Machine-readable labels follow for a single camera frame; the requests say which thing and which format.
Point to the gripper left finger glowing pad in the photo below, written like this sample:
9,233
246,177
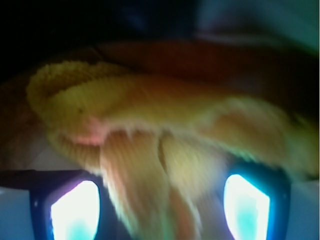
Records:
50,205

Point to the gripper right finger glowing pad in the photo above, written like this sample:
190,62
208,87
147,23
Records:
263,204

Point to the yellow microfiber cloth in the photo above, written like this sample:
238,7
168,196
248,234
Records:
161,143

